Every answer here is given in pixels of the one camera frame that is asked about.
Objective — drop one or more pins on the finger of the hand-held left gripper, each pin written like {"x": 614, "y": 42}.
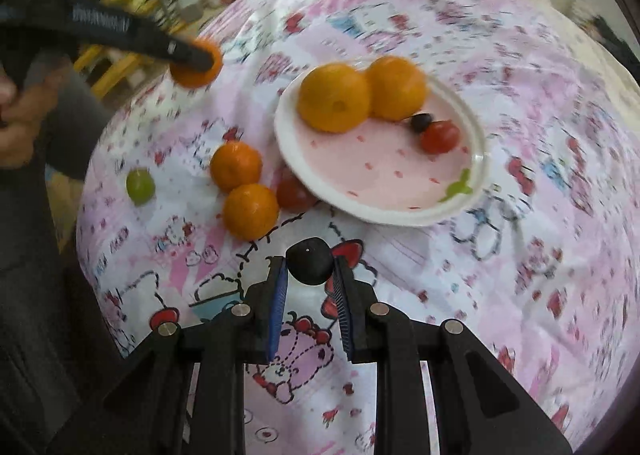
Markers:
{"x": 145, "y": 37}

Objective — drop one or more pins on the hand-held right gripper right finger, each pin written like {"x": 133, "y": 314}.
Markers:
{"x": 345, "y": 310}

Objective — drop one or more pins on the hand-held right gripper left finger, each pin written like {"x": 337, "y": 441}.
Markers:
{"x": 277, "y": 310}

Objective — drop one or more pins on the dark grape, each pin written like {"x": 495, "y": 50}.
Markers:
{"x": 309, "y": 262}
{"x": 421, "y": 122}

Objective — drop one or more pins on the small mandarin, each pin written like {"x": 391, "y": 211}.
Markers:
{"x": 250, "y": 211}
{"x": 197, "y": 77}
{"x": 236, "y": 166}

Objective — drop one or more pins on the pink speckled plate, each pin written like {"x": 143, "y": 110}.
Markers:
{"x": 385, "y": 175}

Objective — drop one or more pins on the red cherry tomato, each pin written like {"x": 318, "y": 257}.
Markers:
{"x": 294, "y": 192}
{"x": 440, "y": 136}

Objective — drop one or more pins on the large orange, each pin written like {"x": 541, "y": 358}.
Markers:
{"x": 334, "y": 97}
{"x": 397, "y": 87}

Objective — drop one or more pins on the person's left hand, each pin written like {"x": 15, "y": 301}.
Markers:
{"x": 17, "y": 130}

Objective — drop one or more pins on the yellow stool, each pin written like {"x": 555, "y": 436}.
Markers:
{"x": 115, "y": 67}

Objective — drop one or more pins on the green grape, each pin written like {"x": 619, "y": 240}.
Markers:
{"x": 139, "y": 186}

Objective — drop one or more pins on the pink cartoon printed blanket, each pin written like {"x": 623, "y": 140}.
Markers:
{"x": 500, "y": 260}

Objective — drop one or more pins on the person's grey clothing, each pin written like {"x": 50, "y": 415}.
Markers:
{"x": 35, "y": 310}

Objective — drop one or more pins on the dark clothes on bed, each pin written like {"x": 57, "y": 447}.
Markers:
{"x": 612, "y": 42}

